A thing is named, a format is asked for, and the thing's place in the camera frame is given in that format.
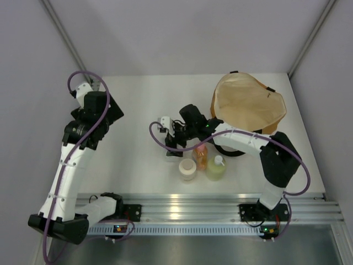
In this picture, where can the tan canvas bag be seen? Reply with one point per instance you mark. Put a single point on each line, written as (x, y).
(242, 101)

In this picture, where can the left aluminium frame post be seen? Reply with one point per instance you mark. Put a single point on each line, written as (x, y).
(63, 34)

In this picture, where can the orange bottle pink cap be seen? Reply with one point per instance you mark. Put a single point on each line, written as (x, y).
(199, 155)

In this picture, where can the cream jar bottle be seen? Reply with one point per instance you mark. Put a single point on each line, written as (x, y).
(187, 168)

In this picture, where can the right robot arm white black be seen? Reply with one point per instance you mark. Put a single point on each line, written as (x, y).
(279, 159)

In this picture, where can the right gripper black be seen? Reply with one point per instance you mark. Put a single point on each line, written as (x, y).
(174, 141)

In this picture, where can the aluminium frame post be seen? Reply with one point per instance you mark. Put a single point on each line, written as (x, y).
(63, 34)
(309, 40)

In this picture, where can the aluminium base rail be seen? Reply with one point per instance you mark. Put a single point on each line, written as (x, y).
(224, 208)

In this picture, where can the green bottle white cap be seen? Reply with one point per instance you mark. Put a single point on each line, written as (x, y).
(216, 168)

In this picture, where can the small bottle black cap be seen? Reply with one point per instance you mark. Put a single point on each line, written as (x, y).
(174, 156)

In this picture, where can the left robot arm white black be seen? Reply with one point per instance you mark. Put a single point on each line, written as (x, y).
(58, 217)

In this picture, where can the right aluminium frame post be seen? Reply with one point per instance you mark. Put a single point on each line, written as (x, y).
(309, 40)

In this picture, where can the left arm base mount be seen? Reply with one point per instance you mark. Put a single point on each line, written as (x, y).
(132, 212)

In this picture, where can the grey slotted cable duct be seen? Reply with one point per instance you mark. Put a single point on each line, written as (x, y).
(177, 229)

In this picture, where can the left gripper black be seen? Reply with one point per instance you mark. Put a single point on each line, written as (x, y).
(113, 114)

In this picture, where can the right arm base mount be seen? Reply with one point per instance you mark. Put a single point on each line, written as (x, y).
(256, 212)

